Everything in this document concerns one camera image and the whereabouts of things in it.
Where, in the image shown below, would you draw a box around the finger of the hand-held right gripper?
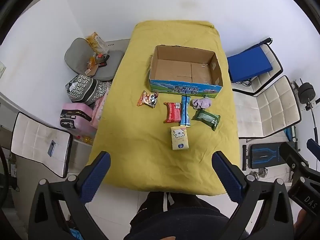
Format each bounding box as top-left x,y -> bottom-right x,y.
307,139 -> 320,160
279,142 -> 320,180

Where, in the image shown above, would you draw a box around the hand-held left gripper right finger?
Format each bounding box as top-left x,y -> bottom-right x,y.
211,151 -> 294,240

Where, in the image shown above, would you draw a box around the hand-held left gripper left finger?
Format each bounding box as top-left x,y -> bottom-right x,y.
28,151 -> 111,240

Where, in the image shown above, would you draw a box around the yellow tissue pack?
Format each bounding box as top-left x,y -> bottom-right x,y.
171,126 -> 189,151

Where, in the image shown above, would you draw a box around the green tissue packet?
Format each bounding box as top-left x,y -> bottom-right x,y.
191,109 -> 221,131

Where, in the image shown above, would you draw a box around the purple cloth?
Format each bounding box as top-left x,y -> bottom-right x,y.
191,98 -> 213,110

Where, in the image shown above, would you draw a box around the long blue snack packet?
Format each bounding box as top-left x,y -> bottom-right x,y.
180,95 -> 191,127

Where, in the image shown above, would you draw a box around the red snack packet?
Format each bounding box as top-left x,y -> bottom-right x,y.
163,102 -> 181,124

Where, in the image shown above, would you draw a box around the orange panda snack packet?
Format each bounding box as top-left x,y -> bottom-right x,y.
136,90 -> 159,108

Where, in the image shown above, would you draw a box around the cardboard box blue print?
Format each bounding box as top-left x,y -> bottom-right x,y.
149,45 -> 224,98

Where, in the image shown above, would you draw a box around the person's right forearm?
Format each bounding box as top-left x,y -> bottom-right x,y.
294,209 -> 320,240

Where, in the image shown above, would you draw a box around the metal barbell bar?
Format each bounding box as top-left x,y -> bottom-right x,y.
307,97 -> 320,142

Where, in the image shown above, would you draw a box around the yellow oil bottles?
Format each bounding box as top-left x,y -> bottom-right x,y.
77,134 -> 95,146

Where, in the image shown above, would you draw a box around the blue smartphone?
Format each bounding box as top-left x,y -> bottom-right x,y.
47,141 -> 57,157

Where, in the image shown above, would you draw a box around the yellow bed sheet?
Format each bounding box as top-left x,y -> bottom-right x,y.
86,20 -> 242,197

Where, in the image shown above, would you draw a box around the person's dark clothed body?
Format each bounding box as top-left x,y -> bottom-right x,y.
124,191 -> 248,240

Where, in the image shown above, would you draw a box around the pink suitcase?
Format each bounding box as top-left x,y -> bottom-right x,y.
60,102 -> 97,131

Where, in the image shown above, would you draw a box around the pink tissue multipack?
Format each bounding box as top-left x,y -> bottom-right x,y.
91,90 -> 111,128

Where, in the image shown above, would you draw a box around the white quilted chair with phone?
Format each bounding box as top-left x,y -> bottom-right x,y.
10,112 -> 73,178

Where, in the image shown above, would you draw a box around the black and white patterned bag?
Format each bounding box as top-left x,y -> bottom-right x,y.
65,74 -> 108,105

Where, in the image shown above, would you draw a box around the blue cushion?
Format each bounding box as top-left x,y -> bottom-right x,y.
227,47 -> 272,83

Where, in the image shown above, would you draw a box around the brown cardboard piece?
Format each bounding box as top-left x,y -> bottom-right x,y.
84,64 -> 99,77

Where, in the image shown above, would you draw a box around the grey cushioned floor chair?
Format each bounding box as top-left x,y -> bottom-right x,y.
64,38 -> 125,81

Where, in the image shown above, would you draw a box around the grey flat panel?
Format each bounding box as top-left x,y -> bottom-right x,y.
104,39 -> 131,52

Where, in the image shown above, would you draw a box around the clear yellow snack bag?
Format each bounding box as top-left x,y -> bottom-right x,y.
86,32 -> 110,55

